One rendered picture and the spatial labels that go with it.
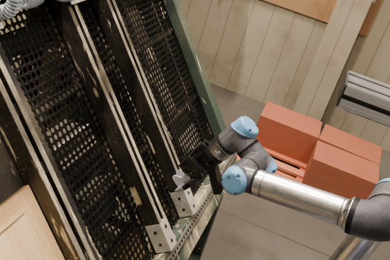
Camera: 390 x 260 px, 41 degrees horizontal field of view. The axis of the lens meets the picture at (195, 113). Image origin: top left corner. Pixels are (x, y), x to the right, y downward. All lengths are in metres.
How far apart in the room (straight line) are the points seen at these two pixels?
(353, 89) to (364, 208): 0.49
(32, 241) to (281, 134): 3.33
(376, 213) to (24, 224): 0.95
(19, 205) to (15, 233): 0.08
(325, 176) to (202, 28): 2.34
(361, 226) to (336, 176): 2.94
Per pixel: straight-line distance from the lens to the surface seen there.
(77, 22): 1.91
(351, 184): 4.34
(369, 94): 0.96
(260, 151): 1.58
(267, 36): 5.68
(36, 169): 1.58
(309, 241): 4.09
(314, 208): 1.41
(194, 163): 1.66
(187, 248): 2.29
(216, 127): 2.84
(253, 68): 5.80
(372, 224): 1.39
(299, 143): 4.67
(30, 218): 1.61
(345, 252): 1.60
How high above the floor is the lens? 2.33
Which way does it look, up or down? 27 degrees down
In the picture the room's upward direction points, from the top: 17 degrees clockwise
